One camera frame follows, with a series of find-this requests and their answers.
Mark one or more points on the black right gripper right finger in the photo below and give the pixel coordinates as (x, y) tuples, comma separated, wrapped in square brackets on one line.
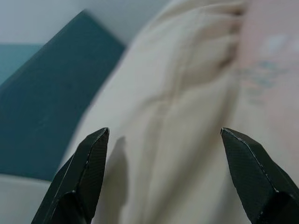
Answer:
[(254, 172)]

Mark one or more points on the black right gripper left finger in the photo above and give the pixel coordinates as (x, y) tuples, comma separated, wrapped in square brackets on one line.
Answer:
[(80, 172)]

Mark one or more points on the pink printed pillow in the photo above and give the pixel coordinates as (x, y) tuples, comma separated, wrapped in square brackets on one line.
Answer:
[(268, 70)]

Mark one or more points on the cream fabric pillow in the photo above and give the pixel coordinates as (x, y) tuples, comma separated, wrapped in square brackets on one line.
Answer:
[(168, 98)]

